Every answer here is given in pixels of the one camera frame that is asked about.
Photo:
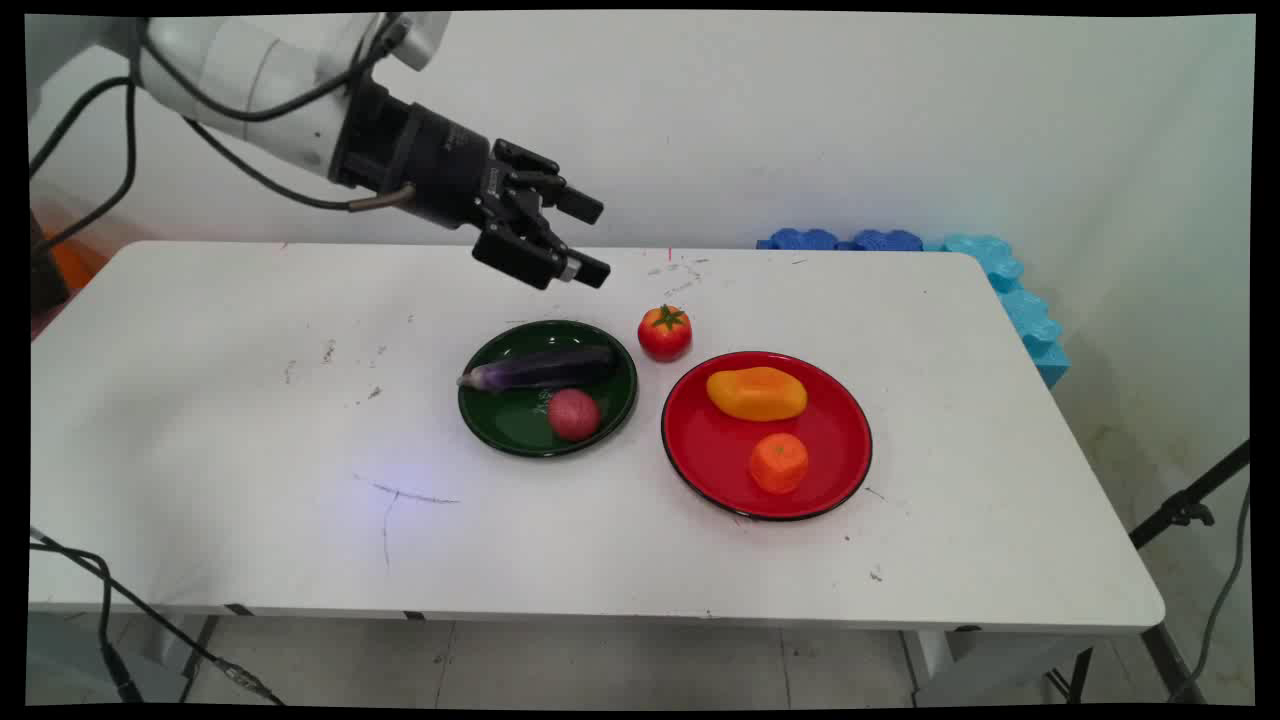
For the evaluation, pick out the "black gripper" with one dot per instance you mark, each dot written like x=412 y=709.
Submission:
x=430 y=165

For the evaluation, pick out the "purple toy eggplant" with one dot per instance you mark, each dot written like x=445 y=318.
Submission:
x=550 y=367

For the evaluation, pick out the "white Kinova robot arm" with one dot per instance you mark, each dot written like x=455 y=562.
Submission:
x=240 y=70

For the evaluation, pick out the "red toy tomato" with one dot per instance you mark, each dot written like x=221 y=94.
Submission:
x=665 y=335

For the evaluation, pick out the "pink red toy peach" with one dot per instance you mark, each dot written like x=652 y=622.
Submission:
x=573 y=414

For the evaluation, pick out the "dark green plate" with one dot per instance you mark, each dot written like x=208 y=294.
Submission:
x=520 y=420

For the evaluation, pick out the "dark blue foam mat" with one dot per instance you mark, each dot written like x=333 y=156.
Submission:
x=803 y=239
x=886 y=240

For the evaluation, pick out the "yellow toy mango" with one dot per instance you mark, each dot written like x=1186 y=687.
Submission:
x=757 y=393

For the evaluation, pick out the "red plate with black rim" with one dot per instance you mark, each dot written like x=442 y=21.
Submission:
x=720 y=450

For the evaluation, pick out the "orange toy tangerine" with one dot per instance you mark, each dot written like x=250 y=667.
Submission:
x=779 y=463

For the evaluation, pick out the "orange object behind table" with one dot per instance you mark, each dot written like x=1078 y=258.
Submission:
x=72 y=260

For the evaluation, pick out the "light blue foam mat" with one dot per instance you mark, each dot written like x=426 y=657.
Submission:
x=1030 y=320

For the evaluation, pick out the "grey metal table leg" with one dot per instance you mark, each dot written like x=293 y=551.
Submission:
x=200 y=650

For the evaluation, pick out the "black tripod stand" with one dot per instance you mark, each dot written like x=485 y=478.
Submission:
x=1185 y=505

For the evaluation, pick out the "black metal table leg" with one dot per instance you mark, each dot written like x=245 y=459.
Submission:
x=1165 y=660

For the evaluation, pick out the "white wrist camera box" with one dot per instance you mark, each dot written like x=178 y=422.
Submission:
x=420 y=35

